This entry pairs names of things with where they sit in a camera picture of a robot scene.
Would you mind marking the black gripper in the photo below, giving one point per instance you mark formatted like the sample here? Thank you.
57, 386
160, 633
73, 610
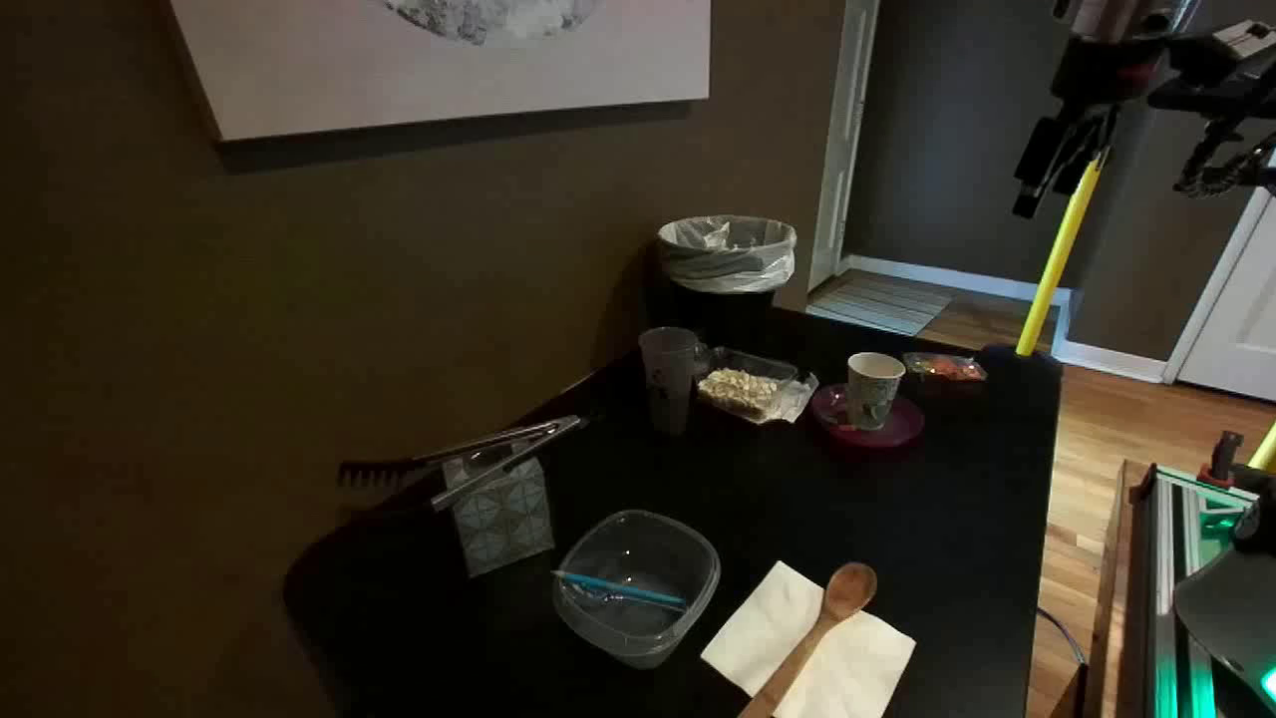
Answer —
1080, 137

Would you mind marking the white paper coffee cup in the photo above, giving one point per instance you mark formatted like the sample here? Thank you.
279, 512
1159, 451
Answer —
876, 386

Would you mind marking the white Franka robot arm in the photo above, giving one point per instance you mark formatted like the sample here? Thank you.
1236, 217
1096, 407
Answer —
1118, 61

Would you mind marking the glass cup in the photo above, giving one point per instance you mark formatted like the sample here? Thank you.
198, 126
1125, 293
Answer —
503, 519

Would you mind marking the long yellow pole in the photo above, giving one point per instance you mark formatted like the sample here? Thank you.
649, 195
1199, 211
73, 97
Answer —
1057, 261

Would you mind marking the grey door mat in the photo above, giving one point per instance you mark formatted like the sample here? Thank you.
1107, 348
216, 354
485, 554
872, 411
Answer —
880, 306

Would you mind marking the orange candy packet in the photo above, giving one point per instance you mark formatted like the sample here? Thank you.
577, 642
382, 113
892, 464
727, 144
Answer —
943, 366

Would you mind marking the white door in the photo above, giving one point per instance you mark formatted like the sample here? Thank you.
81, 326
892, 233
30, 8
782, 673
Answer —
1236, 320

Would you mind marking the dark red saucer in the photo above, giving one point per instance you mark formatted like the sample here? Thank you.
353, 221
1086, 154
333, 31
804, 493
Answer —
903, 427

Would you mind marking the black and red clamp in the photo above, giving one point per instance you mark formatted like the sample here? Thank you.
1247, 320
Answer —
1223, 455

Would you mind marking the short yellow pole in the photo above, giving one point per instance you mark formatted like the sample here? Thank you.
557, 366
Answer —
1264, 448

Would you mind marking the clear bag of snacks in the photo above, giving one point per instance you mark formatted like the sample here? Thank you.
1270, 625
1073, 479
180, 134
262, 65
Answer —
753, 387

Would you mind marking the clear plastic tumbler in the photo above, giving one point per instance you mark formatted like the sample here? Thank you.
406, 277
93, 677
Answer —
669, 375

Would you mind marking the wooden spoon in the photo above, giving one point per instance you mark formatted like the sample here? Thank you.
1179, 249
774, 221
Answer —
838, 604

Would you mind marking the white paper napkin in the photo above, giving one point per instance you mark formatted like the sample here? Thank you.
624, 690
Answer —
799, 638

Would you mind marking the clear plastic food container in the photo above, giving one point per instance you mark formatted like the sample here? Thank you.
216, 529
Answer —
638, 584

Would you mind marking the blue straw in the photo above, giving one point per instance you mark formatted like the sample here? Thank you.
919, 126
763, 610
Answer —
624, 589

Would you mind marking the metal tongs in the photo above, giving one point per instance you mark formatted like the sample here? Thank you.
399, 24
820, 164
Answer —
512, 448

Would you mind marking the white door frame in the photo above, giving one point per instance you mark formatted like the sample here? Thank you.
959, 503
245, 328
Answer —
848, 134

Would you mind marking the white canvas wall picture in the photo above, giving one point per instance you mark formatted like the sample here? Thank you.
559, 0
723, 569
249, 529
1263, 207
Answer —
442, 61

